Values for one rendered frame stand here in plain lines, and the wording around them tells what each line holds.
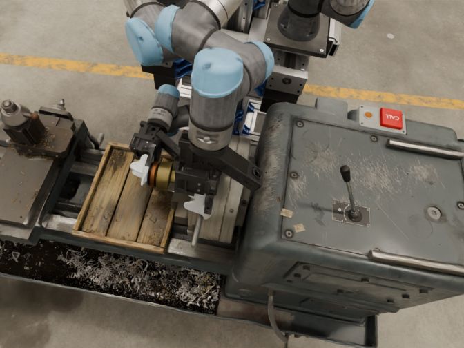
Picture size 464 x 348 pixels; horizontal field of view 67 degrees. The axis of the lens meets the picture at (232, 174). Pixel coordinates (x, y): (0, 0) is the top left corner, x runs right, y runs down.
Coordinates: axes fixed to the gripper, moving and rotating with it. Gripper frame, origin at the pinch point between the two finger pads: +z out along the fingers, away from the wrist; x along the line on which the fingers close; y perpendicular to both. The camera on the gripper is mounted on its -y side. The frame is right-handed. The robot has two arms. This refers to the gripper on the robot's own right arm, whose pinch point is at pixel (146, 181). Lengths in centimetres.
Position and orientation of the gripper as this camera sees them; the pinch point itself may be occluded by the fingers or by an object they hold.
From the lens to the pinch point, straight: 105.1
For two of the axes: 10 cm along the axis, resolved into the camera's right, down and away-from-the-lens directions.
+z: -1.8, 8.6, -4.7
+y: -9.8, -2.0, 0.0
